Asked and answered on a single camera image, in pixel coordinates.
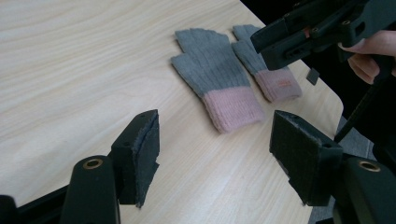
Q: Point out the grey pink knit glove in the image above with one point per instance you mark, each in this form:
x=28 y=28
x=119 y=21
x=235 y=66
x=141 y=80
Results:
x=214 y=77

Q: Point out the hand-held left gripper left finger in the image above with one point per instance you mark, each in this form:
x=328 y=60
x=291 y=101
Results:
x=140 y=155

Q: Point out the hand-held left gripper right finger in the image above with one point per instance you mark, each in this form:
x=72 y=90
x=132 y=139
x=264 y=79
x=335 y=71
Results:
x=305 y=158

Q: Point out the grey pink glove orange tag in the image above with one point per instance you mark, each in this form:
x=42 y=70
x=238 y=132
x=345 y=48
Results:
x=274 y=82

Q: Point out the dark table edge clip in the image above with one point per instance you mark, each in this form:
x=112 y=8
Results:
x=313 y=76

